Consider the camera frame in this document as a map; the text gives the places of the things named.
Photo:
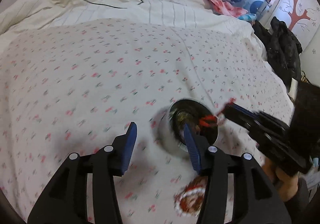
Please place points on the white striped duvet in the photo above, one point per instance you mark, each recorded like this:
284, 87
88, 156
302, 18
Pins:
192, 14

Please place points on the person's right hand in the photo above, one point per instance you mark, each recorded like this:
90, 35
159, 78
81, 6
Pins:
288, 185

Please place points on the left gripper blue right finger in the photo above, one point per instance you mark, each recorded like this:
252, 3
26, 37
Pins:
199, 155

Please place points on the light blue patterned cloth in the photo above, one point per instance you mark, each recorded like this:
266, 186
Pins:
249, 17

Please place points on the cherry print bed sheet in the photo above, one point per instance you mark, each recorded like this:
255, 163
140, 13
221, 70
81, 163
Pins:
75, 88

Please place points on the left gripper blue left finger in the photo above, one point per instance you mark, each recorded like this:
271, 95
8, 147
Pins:
123, 146

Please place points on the black jacket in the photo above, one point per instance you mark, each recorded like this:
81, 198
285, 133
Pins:
282, 50

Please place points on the round silver metal tin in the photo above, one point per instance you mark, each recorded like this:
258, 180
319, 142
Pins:
173, 119

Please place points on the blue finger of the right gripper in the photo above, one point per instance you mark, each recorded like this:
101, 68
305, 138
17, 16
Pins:
232, 107
243, 119

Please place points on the pink cloth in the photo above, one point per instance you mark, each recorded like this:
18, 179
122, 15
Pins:
227, 9

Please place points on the pile of mixed jewelry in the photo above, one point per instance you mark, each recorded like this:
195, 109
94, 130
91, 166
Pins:
189, 200

